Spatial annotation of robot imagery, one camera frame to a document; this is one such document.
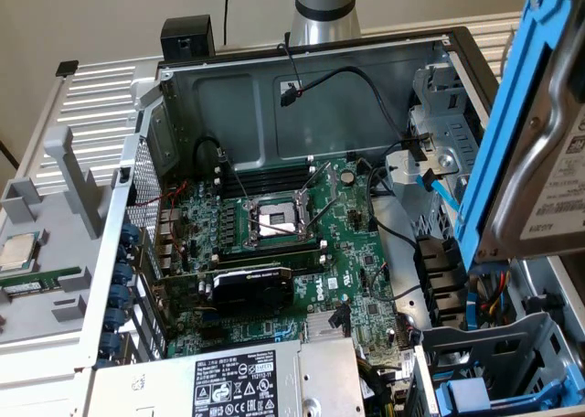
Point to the metal locking lever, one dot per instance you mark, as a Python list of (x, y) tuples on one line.
[(237, 179)]

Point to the coin cell battery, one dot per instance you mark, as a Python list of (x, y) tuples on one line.
[(348, 177)]

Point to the hard disk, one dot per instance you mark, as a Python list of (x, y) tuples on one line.
[(525, 138)]

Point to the black mount box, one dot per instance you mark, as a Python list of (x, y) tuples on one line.
[(187, 37)]

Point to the black graphics card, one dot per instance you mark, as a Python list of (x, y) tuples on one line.
[(251, 289)]

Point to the open PC case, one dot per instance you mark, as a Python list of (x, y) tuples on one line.
[(320, 115)]

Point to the green RAM stick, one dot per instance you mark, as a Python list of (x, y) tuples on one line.
[(27, 285)]

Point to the silver chipset heatsink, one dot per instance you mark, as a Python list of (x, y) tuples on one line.
[(320, 325)]

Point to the grey power supply unit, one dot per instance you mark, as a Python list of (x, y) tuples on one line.
[(183, 380)]

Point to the metal socket cover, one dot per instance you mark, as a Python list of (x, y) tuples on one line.
[(326, 179)]

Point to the black RAM slot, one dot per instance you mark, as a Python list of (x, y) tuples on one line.
[(269, 249), (265, 174), (265, 184), (274, 260)]

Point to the CPU socket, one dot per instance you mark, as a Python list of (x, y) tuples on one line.
[(274, 220)]

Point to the small black end cap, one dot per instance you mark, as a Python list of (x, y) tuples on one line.
[(66, 67)]

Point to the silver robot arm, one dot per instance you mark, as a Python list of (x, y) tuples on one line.
[(320, 10)]

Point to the grey parts rack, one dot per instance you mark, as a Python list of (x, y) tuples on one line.
[(59, 234)]

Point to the silver CPU chip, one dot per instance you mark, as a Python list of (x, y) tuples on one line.
[(16, 250)]

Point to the blue card latch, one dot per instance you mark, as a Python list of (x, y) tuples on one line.
[(125, 253), (112, 344), (122, 274), (129, 234), (117, 320), (120, 297)]

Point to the green motherboard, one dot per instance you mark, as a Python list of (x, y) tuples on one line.
[(347, 261)]

